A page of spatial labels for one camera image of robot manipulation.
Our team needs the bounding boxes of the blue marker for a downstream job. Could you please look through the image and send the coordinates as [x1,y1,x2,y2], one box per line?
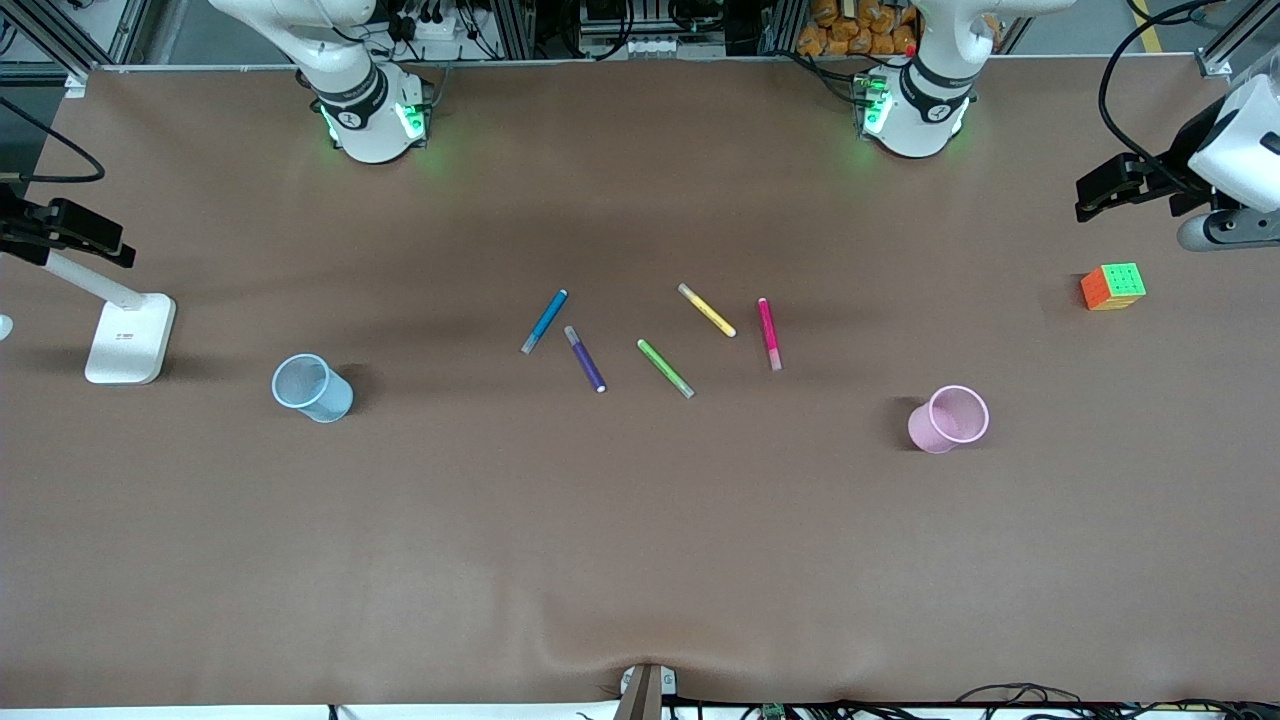
[521,289,569,355]

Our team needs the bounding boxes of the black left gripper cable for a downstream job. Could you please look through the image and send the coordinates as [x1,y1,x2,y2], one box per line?
[1097,0,1233,201]

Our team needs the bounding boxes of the green marker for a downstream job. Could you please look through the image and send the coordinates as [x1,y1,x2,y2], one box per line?
[637,339,696,400]

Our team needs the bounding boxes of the yellow marker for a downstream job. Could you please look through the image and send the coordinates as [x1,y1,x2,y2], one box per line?
[678,283,738,339]

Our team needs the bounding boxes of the black cable bundle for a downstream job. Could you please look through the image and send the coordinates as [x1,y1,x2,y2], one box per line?
[955,682,1280,720]

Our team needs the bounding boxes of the orange snack bags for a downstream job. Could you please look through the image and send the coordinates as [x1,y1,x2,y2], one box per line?
[795,0,923,58]

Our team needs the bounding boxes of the multicoloured puzzle cube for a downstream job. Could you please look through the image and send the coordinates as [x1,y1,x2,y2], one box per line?
[1080,262,1148,312]

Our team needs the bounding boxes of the aluminium frame profile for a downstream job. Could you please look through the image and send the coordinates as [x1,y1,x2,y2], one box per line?
[1195,0,1280,79]
[0,0,151,96]

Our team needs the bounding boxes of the white stand with slanted pole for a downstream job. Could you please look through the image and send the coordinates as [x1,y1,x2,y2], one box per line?
[40,250,178,386]

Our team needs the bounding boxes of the purple marker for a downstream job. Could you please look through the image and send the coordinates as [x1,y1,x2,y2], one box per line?
[564,325,608,394]

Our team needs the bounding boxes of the light blue mesh cup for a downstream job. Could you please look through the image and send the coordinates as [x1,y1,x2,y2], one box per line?
[271,353,355,424]

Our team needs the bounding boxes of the brown table mat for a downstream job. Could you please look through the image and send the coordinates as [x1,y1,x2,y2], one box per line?
[0,55,1280,711]

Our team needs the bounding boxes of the pink marker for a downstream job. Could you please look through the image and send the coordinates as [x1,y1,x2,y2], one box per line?
[757,297,784,372]

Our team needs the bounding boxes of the pink mesh cup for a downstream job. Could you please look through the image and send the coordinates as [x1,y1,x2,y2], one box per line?
[907,385,991,455]

